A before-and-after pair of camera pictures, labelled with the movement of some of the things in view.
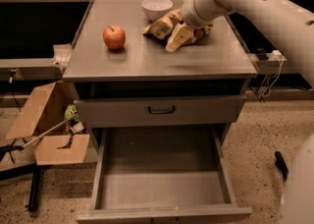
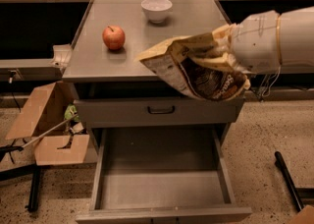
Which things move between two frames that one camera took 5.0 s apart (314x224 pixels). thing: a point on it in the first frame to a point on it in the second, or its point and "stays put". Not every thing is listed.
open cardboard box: (56, 124) stays put
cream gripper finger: (180, 35) to (221, 62)
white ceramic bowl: (156, 7) stays put
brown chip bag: (164, 28) to (170, 60)
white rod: (28, 142) stays put
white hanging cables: (270, 81) stays put
